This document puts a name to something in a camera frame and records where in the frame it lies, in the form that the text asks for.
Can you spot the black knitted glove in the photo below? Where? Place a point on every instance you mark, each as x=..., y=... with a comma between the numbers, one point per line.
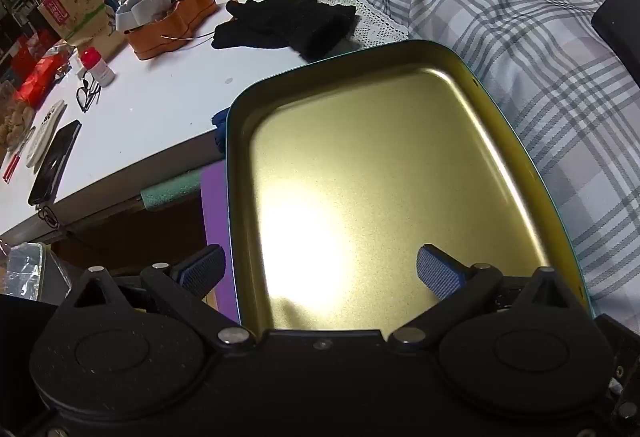
x=240, y=36
x=310, y=24

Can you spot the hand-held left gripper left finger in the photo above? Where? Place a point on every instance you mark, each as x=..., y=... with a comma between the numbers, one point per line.
x=202, y=269

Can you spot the black metal clasp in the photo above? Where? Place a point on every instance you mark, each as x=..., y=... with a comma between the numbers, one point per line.
x=49, y=216

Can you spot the black eyeglasses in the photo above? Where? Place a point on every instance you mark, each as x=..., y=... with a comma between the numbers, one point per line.
x=86, y=94

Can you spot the orange leather tray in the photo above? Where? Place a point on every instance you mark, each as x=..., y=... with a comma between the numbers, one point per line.
x=192, y=12

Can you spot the green foam edge guard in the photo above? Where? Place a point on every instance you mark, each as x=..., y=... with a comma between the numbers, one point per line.
x=170, y=192

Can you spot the black smartphone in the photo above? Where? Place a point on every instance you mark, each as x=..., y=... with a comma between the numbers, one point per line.
x=54, y=162

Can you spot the white lace cloth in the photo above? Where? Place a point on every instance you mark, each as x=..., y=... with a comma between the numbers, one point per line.
x=380, y=24

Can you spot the bag of brown snacks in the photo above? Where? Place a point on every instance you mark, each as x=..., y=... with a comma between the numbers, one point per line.
x=14, y=124

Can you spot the plastic-wrapped grey container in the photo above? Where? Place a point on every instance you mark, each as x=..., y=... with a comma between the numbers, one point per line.
x=25, y=267

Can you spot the cardboard box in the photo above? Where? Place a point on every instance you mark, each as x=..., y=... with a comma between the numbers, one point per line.
x=80, y=2

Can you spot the gold tin tray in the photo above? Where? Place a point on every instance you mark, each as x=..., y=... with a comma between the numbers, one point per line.
x=375, y=167

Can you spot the red snack packet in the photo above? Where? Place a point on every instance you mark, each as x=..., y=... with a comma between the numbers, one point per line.
x=37, y=79

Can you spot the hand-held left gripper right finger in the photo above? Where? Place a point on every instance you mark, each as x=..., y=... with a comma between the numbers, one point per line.
x=440, y=274

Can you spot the white remote control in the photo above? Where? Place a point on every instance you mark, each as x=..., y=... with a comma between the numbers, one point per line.
x=46, y=132

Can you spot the black wedge-shaped stand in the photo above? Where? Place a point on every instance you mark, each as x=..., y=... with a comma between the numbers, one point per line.
x=620, y=27

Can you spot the red-capped white bottle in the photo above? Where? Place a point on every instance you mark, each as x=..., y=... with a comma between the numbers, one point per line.
x=99, y=67

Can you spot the dark blue cloth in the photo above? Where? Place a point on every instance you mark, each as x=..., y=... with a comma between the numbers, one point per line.
x=220, y=119

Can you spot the grey plaid bed cover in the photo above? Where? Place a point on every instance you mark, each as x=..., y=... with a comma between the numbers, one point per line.
x=525, y=17

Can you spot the purple mat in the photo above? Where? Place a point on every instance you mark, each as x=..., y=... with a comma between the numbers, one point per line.
x=217, y=217

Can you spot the grey fabric band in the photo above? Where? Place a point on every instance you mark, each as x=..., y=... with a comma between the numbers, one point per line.
x=131, y=12

